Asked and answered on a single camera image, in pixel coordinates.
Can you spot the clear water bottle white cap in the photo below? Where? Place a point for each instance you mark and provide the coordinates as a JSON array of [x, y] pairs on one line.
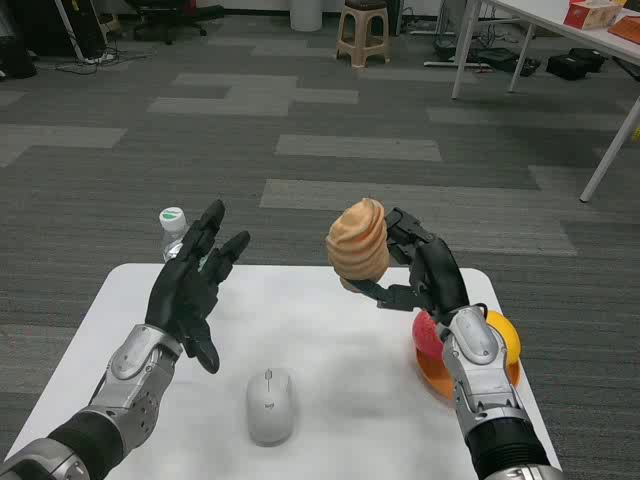
[[172, 227]]

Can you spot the red fruit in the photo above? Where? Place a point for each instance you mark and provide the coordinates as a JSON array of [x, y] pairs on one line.
[[425, 332]]

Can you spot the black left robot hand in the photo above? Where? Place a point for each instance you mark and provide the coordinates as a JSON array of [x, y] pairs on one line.
[[180, 295]]

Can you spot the flat orange box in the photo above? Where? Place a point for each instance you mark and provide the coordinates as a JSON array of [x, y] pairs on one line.
[[627, 27]]

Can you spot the black office chair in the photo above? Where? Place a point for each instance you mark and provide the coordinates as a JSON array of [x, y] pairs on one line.
[[170, 20]]

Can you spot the white computer mouse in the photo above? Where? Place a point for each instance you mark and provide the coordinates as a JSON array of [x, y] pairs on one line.
[[270, 407]]

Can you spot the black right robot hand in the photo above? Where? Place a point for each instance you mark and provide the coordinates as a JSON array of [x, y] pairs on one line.
[[442, 275]]

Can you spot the orange plate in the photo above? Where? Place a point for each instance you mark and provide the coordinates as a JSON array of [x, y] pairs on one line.
[[432, 377]]

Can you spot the yellow fruit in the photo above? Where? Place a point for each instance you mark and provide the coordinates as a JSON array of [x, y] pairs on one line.
[[507, 340]]

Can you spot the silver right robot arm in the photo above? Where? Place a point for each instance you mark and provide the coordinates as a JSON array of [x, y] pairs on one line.
[[485, 380]]

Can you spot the flat black bag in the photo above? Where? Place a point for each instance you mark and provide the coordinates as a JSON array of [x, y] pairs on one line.
[[500, 61]]

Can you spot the white power strip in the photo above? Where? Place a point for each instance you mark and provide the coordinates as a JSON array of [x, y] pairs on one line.
[[100, 58]]

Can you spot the ridged tan bread loaf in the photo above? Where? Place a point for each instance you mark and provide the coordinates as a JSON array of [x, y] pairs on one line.
[[357, 245]]

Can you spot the beige plastic stool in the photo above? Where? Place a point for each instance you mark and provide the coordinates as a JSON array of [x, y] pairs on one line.
[[362, 42]]

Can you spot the white waste bin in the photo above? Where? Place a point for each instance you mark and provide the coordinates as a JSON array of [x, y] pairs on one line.
[[305, 15]]

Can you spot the red tissue box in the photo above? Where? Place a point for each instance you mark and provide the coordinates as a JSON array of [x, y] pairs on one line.
[[592, 15]]

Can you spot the black bag by wall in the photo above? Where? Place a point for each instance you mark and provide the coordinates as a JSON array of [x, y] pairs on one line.
[[15, 50]]

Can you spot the white table with legs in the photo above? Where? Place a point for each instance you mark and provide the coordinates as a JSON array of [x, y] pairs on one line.
[[550, 25]]

